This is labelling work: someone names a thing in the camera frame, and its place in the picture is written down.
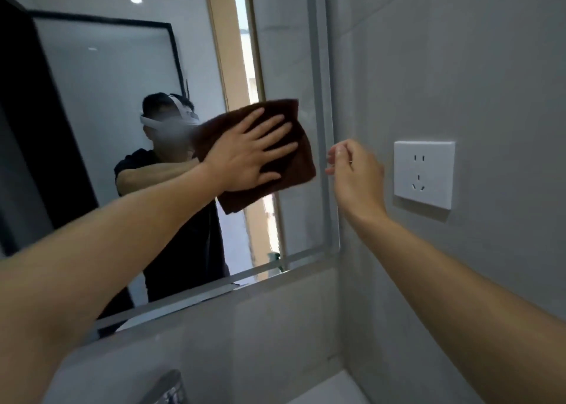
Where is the person's left hand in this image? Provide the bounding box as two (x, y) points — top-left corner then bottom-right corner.
(201, 107), (299, 197)

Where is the person's right hand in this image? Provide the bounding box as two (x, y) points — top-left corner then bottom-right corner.
(325, 139), (390, 228)

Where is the brown cleaning cloth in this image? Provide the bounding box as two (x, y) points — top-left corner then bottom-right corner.
(192, 99), (317, 215)

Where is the person's left forearm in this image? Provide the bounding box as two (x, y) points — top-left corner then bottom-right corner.
(0, 158), (218, 404)

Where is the person's right forearm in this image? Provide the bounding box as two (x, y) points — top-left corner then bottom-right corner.
(348, 208), (566, 404)

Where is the chrome faucet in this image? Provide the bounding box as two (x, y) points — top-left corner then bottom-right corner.
(139, 369), (187, 404)

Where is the white wall socket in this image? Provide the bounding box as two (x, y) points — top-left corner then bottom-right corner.
(393, 140), (456, 211)

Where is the wall mirror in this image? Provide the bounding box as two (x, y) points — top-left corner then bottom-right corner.
(0, 0), (342, 348)

